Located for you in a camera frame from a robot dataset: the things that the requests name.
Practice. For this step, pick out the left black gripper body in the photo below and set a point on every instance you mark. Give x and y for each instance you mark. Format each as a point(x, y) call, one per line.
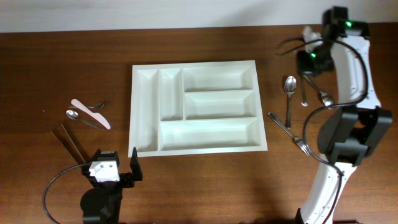
point(125, 181)

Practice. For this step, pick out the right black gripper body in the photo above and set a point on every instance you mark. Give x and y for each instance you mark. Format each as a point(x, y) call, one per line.
point(308, 66)

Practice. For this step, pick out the steel spoon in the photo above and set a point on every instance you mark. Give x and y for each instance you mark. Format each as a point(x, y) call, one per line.
point(289, 88)
point(325, 97)

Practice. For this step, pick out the steel fork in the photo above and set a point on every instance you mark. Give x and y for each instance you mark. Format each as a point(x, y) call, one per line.
point(297, 140)
point(304, 101)
point(97, 106)

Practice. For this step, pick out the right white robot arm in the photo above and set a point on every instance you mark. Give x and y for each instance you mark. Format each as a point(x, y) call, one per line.
point(358, 123)

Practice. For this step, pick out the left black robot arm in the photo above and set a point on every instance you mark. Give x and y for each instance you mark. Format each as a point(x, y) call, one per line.
point(102, 203)

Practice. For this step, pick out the pink plastic knife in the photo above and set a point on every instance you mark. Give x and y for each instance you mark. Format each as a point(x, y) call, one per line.
point(97, 116)

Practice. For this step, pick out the steel fork under knife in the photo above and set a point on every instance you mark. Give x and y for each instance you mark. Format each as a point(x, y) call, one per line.
point(97, 106)

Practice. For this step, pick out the white cutlery tray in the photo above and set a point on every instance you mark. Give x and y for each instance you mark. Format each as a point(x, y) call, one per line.
point(196, 108)

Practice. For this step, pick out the right metal chopstick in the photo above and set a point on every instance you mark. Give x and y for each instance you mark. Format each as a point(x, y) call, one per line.
point(73, 142)

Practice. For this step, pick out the metal chopstick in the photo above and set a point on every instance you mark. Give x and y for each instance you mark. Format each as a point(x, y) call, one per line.
point(73, 142)
point(65, 146)

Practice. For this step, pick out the small steel teaspoon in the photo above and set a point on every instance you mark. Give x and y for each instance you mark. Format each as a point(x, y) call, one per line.
point(74, 115)

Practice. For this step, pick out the left metal chopstick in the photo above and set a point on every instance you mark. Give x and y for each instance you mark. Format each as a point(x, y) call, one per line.
point(65, 146)

